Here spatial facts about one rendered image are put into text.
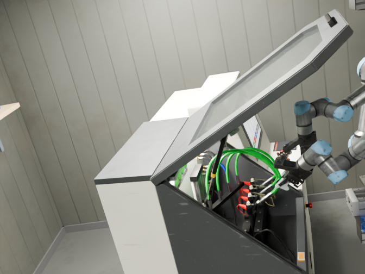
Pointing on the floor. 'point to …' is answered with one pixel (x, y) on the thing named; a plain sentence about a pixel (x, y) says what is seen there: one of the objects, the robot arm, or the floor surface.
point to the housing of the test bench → (142, 191)
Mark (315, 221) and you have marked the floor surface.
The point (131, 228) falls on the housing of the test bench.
